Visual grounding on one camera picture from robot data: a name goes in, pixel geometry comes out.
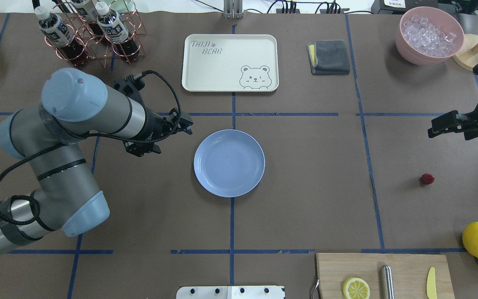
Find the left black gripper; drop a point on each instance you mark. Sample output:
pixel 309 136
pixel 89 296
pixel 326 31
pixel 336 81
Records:
pixel 152 123

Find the blue round plate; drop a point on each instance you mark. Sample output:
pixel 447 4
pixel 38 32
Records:
pixel 229 163

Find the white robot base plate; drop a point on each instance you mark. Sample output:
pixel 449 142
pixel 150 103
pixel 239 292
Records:
pixel 232 292

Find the tea bottle back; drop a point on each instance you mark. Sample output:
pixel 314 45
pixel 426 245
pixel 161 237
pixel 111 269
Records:
pixel 86 10

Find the tea bottle front left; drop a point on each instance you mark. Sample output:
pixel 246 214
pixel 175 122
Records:
pixel 61 36

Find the tea bottle front right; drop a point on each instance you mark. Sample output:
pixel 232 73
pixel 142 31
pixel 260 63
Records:
pixel 115 30

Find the lemon half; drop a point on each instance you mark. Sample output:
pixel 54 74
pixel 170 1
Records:
pixel 355 288

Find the red strawberry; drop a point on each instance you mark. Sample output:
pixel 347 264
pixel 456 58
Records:
pixel 427 179

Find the wooden cutting board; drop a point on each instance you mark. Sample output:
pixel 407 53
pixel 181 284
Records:
pixel 409 274

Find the aluminium frame post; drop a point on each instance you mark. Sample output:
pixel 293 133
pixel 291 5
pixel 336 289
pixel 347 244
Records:
pixel 233 9

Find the grey folded cloth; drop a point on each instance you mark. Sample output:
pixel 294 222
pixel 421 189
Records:
pixel 328 57

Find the copper wire bottle rack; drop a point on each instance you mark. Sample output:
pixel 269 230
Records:
pixel 95 49

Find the tea bottle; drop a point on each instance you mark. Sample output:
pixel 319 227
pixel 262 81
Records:
pixel 61 36
pixel 115 30
pixel 86 10

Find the cream bear tray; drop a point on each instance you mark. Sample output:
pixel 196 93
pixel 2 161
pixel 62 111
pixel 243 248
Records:
pixel 230 63

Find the wooden stand round base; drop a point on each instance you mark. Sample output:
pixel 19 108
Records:
pixel 467 56

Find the yellow plastic knife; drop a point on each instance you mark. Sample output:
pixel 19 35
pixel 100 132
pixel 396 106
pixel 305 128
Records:
pixel 431 287

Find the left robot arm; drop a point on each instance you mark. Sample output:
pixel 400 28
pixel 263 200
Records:
pixel 74 106

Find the pink bowl of ice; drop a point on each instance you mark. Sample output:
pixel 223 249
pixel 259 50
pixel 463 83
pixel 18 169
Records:
pixel 428 35

